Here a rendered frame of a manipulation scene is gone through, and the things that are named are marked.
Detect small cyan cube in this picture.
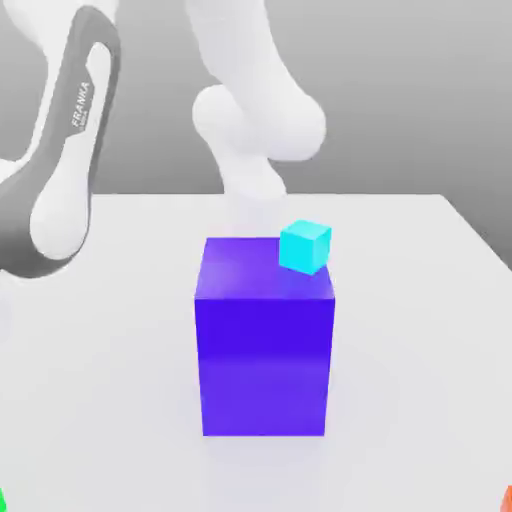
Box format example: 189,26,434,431
278,218,333,277

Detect large blue box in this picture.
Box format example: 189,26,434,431
194,236,336,438

